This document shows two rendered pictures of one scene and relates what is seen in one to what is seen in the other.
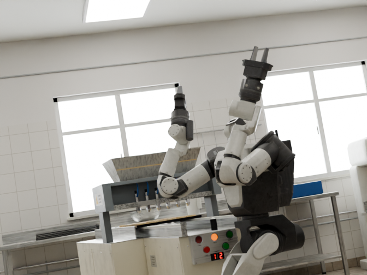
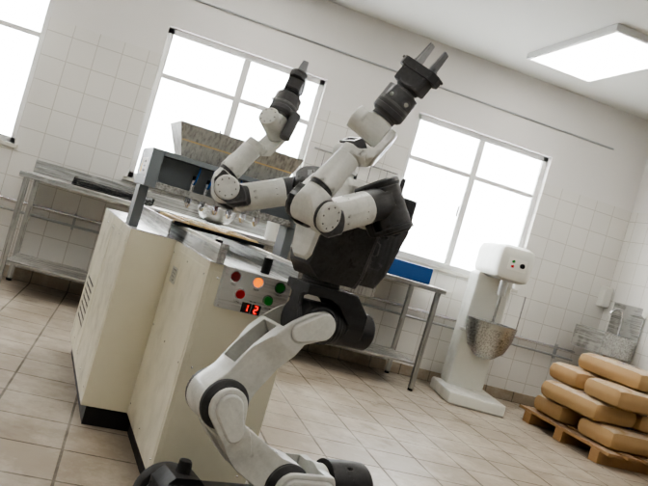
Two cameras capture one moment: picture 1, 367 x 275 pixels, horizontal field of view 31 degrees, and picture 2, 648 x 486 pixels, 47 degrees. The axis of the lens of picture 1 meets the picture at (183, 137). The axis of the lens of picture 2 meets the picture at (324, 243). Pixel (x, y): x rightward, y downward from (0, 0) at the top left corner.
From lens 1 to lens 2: 0.71 m
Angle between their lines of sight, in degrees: 7
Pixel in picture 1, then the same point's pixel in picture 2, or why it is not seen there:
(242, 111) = (368, 127)
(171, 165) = (242, 160)
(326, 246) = (403, 344)
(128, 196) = (182, 178)
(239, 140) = (343, 167)
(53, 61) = not seen: outside the picture
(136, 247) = (162, 248)
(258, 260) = (294, 342)
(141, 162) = (219, 144)
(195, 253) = (223, 293)
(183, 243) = (213, 272)
